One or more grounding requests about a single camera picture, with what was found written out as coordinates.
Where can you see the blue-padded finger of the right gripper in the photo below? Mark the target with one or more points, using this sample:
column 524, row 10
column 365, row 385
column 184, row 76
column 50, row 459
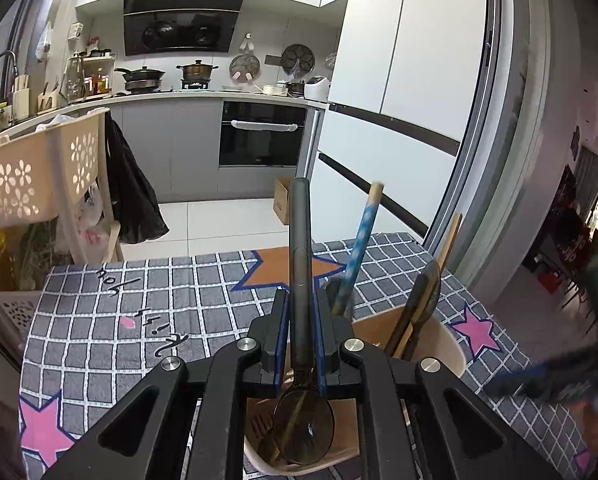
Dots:
column 529, row 381

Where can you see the brown cooking pot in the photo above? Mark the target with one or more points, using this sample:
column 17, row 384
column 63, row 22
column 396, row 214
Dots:
column 196, row 75

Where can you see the wooden chopstick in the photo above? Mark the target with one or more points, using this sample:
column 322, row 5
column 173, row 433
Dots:
column 446, row 244

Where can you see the black hanging bag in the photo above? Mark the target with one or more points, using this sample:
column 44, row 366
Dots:
column 133, row 198

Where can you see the teal spoon black handle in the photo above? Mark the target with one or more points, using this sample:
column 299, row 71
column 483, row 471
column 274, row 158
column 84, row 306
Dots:
column 303, row 423

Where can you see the pink utensil holder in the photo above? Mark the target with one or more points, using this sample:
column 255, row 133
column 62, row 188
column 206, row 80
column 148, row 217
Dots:
column 380, row 373

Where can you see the grey checked tablecloth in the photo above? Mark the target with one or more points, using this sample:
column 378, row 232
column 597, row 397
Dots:
column 97, row 330

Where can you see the black table knife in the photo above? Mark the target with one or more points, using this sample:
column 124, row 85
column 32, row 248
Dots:
column 262, row 427

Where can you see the white refrigerator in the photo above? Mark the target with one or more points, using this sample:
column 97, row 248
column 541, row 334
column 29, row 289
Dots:
column 407, row 88

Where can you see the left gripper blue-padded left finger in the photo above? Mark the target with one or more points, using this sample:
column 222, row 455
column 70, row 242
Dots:
column 186, row 419

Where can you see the black wok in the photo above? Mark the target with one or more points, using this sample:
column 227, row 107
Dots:
column 142, row 80

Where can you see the black range hood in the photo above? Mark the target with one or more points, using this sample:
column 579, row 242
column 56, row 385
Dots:
column 155, row 26

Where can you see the metal spoon black handle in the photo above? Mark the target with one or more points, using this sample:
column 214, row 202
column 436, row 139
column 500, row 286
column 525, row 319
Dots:
column 411, row 305

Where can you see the black built-in oven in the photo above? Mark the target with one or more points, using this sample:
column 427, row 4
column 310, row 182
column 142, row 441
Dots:
column 261, row 134

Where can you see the beige plastic storage cart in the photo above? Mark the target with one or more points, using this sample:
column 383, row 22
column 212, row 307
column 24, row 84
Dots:
column 55, row 208

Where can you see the blue patterned chopstick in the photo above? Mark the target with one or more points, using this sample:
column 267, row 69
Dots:
column 360, row 243

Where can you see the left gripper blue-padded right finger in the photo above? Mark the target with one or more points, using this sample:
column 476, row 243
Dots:
column 434, row 428

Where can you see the cardboard box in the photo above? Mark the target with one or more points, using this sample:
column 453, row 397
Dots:
column 281, row 199

